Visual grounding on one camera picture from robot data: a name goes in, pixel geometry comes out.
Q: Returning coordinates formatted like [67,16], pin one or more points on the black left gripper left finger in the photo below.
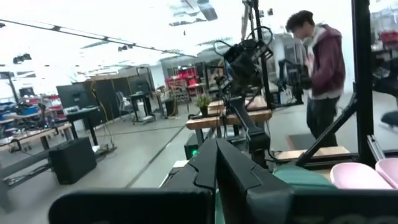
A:
[186,202]

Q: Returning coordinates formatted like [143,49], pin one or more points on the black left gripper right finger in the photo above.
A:
[255,199]

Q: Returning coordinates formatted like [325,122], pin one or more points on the pale pink slide sandal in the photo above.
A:
[354,177]
[388,174]

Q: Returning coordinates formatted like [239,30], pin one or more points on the black background robot arm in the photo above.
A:
[242,62]

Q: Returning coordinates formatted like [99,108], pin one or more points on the black power box green light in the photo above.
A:
[191,149]

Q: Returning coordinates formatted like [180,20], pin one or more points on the wooden background work table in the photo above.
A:
[217,122]

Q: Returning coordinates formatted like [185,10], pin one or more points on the small potted green plant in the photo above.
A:
[203,104]

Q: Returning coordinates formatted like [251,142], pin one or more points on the black desk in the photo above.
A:
[141,99]
[82,113]

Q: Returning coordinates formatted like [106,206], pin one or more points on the black box on floor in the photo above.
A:
[73,160]

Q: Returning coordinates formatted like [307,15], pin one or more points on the red storage bin rack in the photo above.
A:
[186,76]

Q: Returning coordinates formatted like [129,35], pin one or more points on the black partition panel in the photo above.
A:
[105,93]

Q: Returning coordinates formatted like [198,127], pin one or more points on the person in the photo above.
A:
[326,62]

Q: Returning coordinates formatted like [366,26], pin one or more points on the long wooden workbench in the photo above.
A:
[34,135]

